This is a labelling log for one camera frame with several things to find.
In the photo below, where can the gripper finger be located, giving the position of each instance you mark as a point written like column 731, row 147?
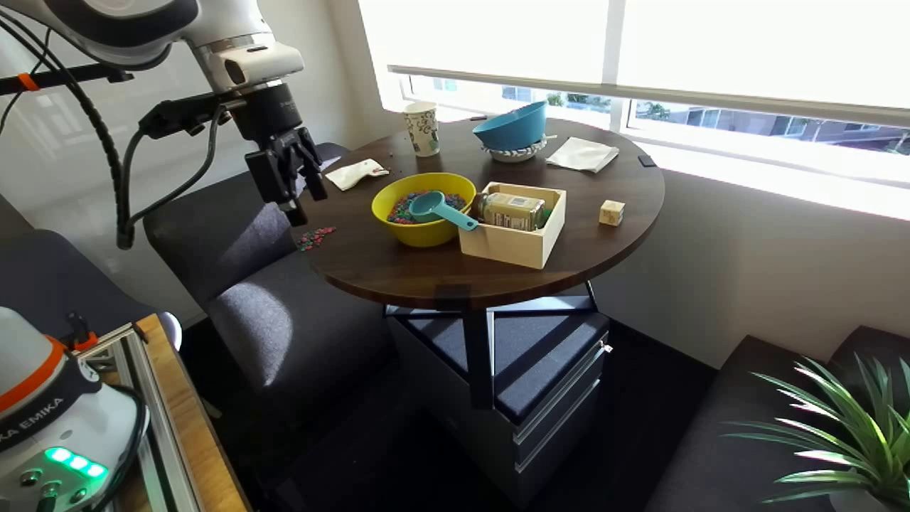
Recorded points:
column 264, row 176
column 307, row 163

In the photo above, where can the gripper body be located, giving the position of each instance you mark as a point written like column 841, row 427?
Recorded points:
column 266, row 114

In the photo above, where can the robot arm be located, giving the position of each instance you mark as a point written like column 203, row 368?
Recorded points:
column 227, row 28

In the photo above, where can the yellow bowl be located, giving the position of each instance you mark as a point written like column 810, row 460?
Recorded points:
column 426, row 235

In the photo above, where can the white patterned bowl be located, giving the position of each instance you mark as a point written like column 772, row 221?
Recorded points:
column 513, row 154

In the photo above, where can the blue bowl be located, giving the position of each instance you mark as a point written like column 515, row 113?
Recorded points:
column 513, row 128

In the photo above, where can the white crumpled packet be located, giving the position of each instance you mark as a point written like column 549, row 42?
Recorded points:
column 355, row 174

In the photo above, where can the scattered colourful candies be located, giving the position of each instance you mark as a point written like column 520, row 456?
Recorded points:
column 315, row 238

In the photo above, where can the heap of colourful candies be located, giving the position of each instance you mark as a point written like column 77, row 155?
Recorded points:
column 398, row 210

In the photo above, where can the patterned paper cup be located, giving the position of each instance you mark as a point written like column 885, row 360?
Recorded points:
column 423, row 131

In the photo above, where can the teal measuring scoop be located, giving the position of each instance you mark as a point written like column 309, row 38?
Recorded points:
column 426, row 205

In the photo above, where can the grey upholstered chair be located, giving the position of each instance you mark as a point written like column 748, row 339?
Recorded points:
column 284, row 320
column 64, row 277

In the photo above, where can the black pole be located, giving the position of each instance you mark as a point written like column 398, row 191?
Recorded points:
column 71, row 76

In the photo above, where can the glass jar with label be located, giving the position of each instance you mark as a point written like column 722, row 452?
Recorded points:
column 510, row 210

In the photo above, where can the wooden box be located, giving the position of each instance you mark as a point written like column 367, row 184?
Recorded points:
column 508, row 247

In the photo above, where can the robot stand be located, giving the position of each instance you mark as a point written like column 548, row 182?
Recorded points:
column 186, row 419

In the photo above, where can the white folded napkin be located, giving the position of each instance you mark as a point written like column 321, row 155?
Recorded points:
column 581, row 154

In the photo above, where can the wooden cube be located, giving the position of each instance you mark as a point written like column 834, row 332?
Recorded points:
column 611, row 213

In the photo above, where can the filing cabinet with cushion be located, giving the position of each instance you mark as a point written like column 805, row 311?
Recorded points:
column 547, row 370

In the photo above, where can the small black block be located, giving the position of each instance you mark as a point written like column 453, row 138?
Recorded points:
column 646, row 161

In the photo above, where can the window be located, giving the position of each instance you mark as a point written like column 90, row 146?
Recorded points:
column 711, row 50

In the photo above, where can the dark grey sofa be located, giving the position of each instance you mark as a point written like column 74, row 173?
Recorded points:
column 725, row 441

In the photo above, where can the green potted plant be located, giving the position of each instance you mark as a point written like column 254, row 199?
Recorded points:
column 864, row 434

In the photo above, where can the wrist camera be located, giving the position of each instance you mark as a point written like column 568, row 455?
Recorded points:
column 186, row 112

